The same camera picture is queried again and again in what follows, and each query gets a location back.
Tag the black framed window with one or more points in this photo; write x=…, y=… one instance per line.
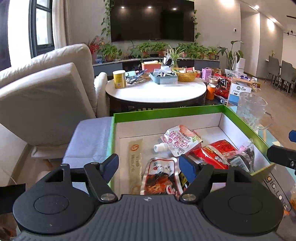
x=42, y=25

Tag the yellow canister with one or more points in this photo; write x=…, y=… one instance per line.
x=119, y=80

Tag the spider plant in vase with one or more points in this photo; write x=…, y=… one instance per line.
x=173, y=56

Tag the beige curtain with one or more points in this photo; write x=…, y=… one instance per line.
x=62, y=23

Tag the red flower plant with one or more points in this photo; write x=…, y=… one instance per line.
x=94, y=47

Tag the red meat snack packet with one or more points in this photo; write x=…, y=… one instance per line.
x=159, y=177

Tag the round white coffee table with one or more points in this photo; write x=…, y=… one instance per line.
x=155, y=91

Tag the pink box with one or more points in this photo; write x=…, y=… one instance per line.
x=207, y=74

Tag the grey dining chair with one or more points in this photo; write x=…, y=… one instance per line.
x=272, y=68
x=288, y=74

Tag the long white snack packet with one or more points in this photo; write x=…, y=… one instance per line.
x=135, y=162

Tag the hanging vine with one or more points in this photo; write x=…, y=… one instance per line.
x=196, y=20
x=106, y=18

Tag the blue plastic basket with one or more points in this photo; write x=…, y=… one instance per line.
x=163, y=80

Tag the green potted plant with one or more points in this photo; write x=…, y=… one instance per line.
x=183, y=49
x=110, y=51
x=144, y=48
x=160, y=47
x=200, y=51
x=212, y=52

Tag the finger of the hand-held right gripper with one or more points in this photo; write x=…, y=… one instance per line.
x=293, y=135
x=281, y=155

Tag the orange box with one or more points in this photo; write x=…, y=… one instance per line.
x=150, y=66

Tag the grey television console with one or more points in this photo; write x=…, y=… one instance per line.
x=108, y=67

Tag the white air purifier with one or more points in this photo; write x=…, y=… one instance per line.
x=241, y=63

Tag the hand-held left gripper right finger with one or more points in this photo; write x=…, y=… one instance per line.
x=186, y=167

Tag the pink spouted pouch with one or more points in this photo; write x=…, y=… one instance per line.
x=180, y=140

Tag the orange cup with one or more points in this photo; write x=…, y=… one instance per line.
x=211, y=92

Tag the tall leafy plant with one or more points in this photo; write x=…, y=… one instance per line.
x=230, y=55

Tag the black television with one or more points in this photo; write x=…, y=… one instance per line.
x=152, y=19

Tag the red black snack bag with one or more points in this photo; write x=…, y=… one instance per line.
x=223, y=87

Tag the white blue carton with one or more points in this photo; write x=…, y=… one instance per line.
x=238, y=93

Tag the lavender cloth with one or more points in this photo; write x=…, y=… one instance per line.
x=90, y=139

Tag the large red snack packet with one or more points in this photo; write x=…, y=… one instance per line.
x=215, y=153

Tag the yellow wicker basket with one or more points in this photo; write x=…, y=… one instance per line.
x=185, y=77

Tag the green cardboard box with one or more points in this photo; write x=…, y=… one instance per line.
x=161, y=112

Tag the pile of dark sticks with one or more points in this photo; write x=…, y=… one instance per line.
x=137, y=77

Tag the beige armchair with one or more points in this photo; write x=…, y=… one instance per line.
x=69, y=54

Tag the dark packet with barcode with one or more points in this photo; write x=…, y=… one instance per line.
x=245, y=158

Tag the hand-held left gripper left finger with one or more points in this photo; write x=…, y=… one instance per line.
x=110, y=165

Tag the clear glass pitcher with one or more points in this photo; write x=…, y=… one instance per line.
x=251, y=110

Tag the clear black yellow packet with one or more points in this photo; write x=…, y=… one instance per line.
x=183, y=180

